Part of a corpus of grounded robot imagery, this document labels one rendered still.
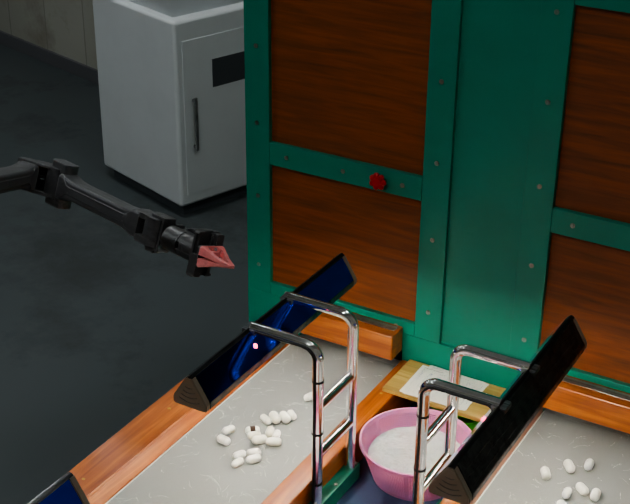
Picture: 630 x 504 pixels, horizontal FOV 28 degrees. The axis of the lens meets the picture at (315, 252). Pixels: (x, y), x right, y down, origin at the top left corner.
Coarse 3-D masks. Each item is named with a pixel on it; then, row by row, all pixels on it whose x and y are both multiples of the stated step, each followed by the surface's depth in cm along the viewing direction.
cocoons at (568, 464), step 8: (568, 464) 279; (584, 464) 280; (592, 464) 280; (544, 472) 276; (568, 472) 279; (568, 488) 271; (576, 488) 273; (584, 488) 271; (568, 496) 270; (592, 496) 270
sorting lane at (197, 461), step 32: (288, 352) 323; (256, 384) 310; (288, 384) 310; (224, 416) 298; (256, 416) 298; (192, 448) 286; (224, 448) 286; (288, 448) 286; (160, 480) 276; (192, 480) 276; (224, 480) 276; (256, 480) 276
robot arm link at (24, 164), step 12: (0, 168) 293; (12, 168) 296; (24, 168) 299; (36, 168) 302; (48, 168) 303; (0, 180) 285; (12, 180) 291; (24, 180) 297; (36, 180) 304; (48, 180) 304; (0, 192) 287; (36, 192) 305; (48, 192) 304
